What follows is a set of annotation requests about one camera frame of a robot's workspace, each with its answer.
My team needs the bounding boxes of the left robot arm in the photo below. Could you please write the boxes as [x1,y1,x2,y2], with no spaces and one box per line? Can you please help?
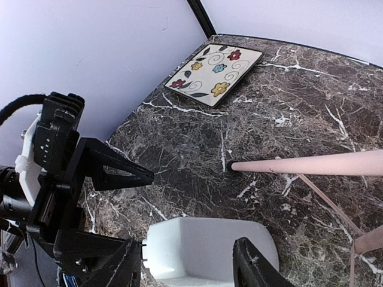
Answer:
[1,138,154,286]

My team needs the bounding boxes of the floral patterned tile coaster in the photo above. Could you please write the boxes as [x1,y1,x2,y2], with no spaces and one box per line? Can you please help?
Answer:
[164,44,264,108]

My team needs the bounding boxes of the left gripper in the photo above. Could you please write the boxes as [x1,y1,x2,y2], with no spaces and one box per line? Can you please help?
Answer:
[1,136,154,285]

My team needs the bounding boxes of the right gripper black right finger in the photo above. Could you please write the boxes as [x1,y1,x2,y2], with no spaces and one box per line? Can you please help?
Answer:
[233,237,294,287]

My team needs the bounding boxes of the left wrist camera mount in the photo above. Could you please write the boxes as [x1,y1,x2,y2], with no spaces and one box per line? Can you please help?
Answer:
[15,92,85,206]

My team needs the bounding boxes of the pink folding music stand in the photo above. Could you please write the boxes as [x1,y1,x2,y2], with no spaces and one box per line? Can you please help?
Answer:
[227,149,382,286]

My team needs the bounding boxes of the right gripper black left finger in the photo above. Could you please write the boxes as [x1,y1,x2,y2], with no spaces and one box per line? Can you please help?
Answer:
[81,239,142,287]

